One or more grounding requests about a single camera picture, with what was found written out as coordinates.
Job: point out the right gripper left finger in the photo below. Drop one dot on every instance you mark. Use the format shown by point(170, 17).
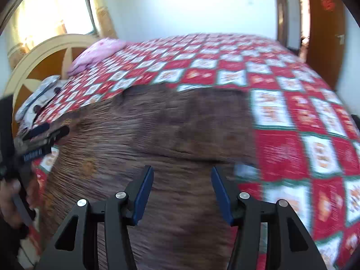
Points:
point(74, 245)

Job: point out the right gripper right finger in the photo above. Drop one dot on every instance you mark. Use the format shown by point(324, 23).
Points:
point(289, 244)

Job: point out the brown knitted sweater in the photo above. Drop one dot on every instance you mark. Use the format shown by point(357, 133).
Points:
point(182, 135)

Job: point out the person's left hand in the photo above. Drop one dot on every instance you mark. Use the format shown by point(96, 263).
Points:
point(8, 208)

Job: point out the grey patterned pillow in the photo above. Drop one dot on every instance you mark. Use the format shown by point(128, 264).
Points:
point(39, 96)

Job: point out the red patchwork bear blanket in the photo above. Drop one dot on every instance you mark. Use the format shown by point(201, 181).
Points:
point(307, 144)

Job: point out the cream wooden headboard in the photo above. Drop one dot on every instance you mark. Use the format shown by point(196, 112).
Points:
point(52, 57)

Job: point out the pink folded quilt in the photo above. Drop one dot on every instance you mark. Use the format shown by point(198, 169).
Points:
point(97, 52)

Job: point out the yellow patterned curtain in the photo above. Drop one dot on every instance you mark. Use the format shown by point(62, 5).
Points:
point(35, 21)

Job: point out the red double happiness decal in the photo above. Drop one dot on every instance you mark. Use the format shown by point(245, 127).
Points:
point(328, 5)

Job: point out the window with frame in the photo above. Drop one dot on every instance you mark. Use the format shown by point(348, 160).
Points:
point(77, 17)

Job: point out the silver door handle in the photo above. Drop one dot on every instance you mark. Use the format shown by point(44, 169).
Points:
point(341, 39)

